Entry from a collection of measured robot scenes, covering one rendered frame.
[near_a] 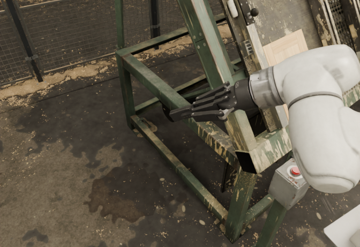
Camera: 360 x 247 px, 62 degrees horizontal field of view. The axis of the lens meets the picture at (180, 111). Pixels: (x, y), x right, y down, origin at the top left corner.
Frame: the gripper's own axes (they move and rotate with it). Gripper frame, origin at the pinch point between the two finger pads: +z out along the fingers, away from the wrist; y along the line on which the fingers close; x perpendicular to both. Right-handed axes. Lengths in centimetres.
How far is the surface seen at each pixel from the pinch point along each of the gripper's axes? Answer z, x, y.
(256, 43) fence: -5, 27, -74
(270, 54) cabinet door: -8, 38, -78
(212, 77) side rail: 14, 25, -54
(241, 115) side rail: 6, 43, -44
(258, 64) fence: -3, 35, -69
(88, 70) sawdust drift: 208, 42, -189
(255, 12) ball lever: -12, 11, -69
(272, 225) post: 13, 100, -22
